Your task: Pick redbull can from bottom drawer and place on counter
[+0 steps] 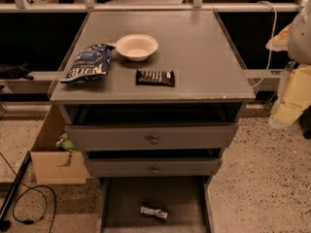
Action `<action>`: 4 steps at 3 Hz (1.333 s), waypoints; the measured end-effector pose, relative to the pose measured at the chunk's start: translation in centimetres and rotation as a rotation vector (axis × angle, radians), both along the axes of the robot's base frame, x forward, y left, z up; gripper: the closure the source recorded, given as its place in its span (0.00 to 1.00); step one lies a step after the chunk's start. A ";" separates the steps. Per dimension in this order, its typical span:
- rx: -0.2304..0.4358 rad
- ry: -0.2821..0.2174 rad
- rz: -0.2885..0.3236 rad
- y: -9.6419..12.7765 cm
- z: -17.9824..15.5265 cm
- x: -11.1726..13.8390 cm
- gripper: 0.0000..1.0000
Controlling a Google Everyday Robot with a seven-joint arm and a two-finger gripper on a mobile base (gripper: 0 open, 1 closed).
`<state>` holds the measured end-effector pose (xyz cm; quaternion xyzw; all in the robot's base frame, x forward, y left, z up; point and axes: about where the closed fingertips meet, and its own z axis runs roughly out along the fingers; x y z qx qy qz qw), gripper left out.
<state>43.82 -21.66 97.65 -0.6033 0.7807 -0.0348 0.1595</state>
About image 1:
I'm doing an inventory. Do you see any white paper bowl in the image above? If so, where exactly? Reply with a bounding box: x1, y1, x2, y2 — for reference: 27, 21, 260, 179
116, 34, 158, 61

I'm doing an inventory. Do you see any black floor bar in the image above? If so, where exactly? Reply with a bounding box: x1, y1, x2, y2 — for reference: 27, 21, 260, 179
0, 151, 30, 231

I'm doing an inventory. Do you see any green packet in box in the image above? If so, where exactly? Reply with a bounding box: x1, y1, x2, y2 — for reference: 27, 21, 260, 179
55, 133, 75, 151

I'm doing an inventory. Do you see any grey bottom drawer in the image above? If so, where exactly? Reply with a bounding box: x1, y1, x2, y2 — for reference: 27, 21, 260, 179
96, 177, 215, 233

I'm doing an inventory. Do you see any grey drawer cabinet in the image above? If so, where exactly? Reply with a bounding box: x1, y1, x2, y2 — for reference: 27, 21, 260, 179
49, 9, 257, 233

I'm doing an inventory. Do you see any blue kettle chips bag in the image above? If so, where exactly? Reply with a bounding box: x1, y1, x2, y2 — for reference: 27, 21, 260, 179
59, 44, 115, 83

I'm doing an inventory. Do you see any grey drawer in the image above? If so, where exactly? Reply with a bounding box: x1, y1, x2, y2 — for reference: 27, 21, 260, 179
65, 123, 238, 151
85, 157, 223, 178
96, 177, 215, 233

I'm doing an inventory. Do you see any grey top drawer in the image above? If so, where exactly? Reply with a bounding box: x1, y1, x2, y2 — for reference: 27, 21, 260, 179
65, 123, 238, 151

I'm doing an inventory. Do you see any black floor cable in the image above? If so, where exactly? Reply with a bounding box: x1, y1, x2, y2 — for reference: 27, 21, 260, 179
0, 151, 57, 233

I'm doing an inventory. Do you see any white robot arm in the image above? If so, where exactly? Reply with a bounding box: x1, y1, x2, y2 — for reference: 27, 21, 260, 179
265, 2, 311, 129

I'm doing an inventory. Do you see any white hanging cable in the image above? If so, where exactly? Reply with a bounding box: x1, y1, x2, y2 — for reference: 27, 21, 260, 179
251, 0, 279, 89

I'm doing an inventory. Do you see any silver blue redbull can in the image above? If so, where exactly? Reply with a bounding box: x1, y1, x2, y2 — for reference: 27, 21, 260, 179
140, 206, 168, 220

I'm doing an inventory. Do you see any grey middle drawer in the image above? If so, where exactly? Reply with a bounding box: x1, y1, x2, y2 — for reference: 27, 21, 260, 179
85, 157, 223, 178

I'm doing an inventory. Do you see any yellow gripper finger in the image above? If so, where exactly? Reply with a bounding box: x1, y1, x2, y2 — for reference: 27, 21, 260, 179
268, 64, 311, 129
265, 23, 292, 51

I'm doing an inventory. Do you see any dark chocolate bar wrapper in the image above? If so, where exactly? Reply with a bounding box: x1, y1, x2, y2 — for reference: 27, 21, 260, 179
135, 70, 175, 87

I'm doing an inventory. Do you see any black cloth on ledge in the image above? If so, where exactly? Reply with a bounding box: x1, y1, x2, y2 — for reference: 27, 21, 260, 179
0, 63, 34, 80

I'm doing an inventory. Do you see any cardboard box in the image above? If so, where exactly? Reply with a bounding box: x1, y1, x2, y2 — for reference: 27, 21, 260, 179
30, 106, 88, 184

